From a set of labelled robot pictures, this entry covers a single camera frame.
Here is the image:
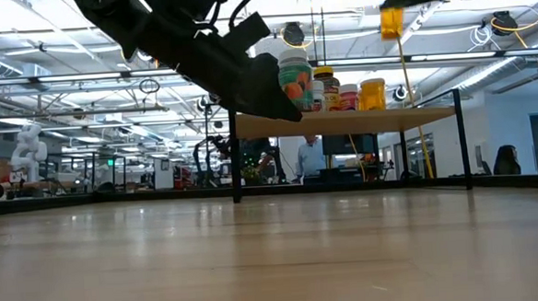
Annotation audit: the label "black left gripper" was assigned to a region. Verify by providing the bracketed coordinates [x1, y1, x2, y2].
[150, 10, 303, 130]

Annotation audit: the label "clear gummy vitamin bottle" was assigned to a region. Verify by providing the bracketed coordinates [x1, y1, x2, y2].
[275, 48, 317, 113]

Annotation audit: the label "small white medicine bottle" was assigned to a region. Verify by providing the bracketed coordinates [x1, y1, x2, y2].
[310, 79, 327, 113]

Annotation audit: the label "brown bottle yellow cap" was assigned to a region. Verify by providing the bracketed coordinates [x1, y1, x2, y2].
[312, 64, 344, 114]

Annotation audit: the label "pink Pepto Bismol bottle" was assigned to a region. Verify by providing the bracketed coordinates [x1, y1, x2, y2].
[337, 82, 361, 112]

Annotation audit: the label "wooden shelf black metal legs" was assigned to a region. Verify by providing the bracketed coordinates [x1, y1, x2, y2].
[226, 87, 475, 204]

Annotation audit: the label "person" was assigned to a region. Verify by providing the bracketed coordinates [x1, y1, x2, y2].
[294, 134, 330, 186]
[490, 144, 526, 177]

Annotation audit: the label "black monitor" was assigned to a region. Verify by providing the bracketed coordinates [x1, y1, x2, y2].
[321, 133, 376, 156]

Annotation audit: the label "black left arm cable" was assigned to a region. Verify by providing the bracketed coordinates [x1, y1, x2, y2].
[227, 0, 267, 32]

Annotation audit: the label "yellow cable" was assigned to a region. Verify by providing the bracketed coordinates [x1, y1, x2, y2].
[395, 34, 437, 181]

